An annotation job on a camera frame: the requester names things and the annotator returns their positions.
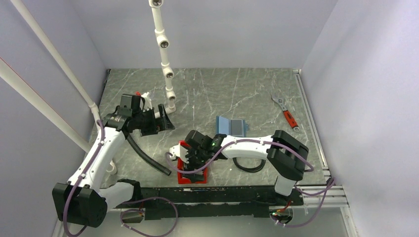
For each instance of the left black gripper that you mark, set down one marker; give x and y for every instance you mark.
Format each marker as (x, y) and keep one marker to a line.
(162, 123)

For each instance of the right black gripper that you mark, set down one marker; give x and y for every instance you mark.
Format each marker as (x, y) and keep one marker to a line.
(189, 165)

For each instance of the blue card holder wallet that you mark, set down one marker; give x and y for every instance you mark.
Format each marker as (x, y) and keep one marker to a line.
(233, 127)

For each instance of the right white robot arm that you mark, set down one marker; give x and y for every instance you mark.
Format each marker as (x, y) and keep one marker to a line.
(285, 153)

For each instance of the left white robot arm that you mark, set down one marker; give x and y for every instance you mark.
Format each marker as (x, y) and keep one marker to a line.
(81, 200)

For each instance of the red plastic bin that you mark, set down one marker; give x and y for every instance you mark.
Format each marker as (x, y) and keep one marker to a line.
(183, 173)

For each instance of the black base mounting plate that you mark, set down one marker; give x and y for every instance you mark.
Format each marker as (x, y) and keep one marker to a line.
(256, 201)

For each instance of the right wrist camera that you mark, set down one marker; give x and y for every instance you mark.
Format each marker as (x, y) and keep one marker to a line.
(175, 152)

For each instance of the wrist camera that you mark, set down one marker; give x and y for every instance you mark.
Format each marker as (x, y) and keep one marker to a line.
(147, 96)
(175, 152)

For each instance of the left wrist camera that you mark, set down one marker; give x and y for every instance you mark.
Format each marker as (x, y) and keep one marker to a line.
(147, 96)

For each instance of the red handled adjustable wrench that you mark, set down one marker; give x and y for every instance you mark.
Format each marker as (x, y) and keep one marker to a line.
(288, 116)

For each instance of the aluminium rail frame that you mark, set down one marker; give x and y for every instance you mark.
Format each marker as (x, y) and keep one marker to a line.
(326, 194)

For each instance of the white PVC pipe frame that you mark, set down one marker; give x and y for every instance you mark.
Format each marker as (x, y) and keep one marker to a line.
(29, 142)

